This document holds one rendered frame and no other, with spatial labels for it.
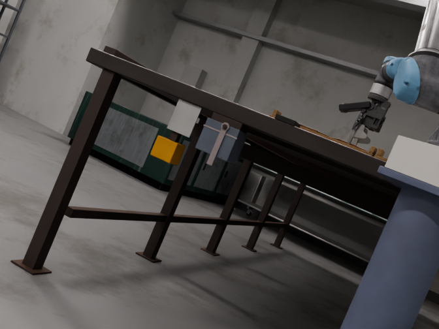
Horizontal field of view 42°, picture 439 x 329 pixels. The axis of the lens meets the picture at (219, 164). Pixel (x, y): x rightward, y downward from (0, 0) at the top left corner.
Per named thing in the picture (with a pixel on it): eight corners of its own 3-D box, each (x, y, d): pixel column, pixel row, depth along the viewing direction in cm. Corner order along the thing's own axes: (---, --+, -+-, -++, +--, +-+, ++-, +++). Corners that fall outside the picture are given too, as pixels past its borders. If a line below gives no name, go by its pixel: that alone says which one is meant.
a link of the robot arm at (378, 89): (372, 81, 207) (374, 86, 214) (366, 92, 207) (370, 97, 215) (391, 87, 204) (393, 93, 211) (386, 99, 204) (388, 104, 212)
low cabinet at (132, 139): (147, 166, 909) (165, 124, 907) (234, 208, 826) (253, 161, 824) (63, 141, 740) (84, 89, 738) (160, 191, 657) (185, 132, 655)
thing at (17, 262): (32, 275, 222) (117, 72, 219) (10, 262, 226) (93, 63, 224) (51, 273, 233) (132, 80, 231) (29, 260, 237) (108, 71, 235)
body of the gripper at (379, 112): (375, 130, 204) (389, 100, 204) (353, 122, 207) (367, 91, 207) (378, 134, 211) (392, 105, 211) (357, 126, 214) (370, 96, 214)
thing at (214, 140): (222, 170, 199) (242, 123, 198) (189, 155, 204) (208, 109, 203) (232, 173, 210) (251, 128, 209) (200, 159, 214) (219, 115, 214)
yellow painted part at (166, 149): (169, 163, 208) (194, 104, 207) (149, 154, 211) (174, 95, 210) (178, 166, 215) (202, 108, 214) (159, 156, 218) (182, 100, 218)
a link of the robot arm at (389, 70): (425, 63, 193) (415, 68, 204) (394, 52, 193) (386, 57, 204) (417, 85, 193) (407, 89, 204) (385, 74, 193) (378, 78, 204)
